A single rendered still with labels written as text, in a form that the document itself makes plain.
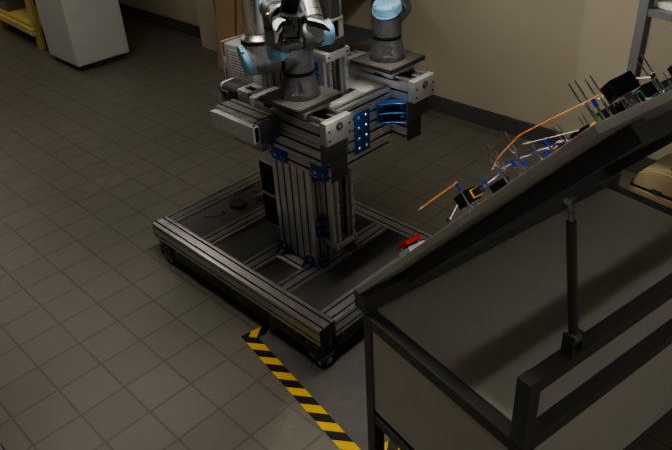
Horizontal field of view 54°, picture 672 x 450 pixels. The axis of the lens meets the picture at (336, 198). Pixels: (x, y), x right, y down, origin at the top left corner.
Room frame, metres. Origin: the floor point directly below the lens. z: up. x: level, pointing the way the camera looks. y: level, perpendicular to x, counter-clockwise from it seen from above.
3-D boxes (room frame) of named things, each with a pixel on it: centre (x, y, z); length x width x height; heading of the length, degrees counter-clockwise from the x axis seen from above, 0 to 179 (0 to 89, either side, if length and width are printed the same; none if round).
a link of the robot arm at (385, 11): (2.66, -0.25, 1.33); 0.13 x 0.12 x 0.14; 160
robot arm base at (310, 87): (2.31, 0.11, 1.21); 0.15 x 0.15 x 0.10
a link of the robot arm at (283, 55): (2.03, 0.14, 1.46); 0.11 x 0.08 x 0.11; 108
